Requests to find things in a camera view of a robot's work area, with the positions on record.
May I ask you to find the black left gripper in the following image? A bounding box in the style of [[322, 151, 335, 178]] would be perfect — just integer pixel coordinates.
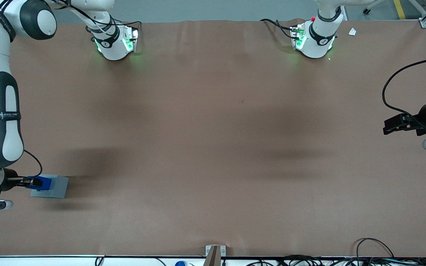
[[383, 98, 426, 136]]

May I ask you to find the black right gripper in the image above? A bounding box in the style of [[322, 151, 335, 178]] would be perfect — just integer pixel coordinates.
[[1, 169, 41, 191]]

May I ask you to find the blue plastic part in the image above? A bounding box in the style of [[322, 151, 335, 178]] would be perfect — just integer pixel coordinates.
[[26, 175, 53, 191]]

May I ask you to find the gray square base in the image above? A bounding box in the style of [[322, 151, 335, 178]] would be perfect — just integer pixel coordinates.
[[31, 175, 69, 199]]

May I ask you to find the brown table mat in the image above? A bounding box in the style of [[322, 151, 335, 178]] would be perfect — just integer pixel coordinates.
[[0, 19, 426, 257]]

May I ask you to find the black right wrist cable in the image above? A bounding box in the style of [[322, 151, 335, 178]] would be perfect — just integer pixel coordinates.
[[23, 149, 43, 178]]

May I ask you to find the long black looping cable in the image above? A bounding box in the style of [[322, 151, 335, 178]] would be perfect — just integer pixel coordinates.
[[382, 55, 426, 128]]

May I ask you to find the black cable loop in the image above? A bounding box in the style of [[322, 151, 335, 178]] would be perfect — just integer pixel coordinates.
[[355, 238, 395, 259]]

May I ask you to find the black left base cable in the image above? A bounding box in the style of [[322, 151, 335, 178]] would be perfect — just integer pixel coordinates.
[[260, 18, 297, 39]]

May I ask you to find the black cable bundle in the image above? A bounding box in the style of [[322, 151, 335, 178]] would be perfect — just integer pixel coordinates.
[[246, 254, 426, 266]]

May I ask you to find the small metal bracket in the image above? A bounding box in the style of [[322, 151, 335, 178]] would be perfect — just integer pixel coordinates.
[[205, 245, 226, 257]]

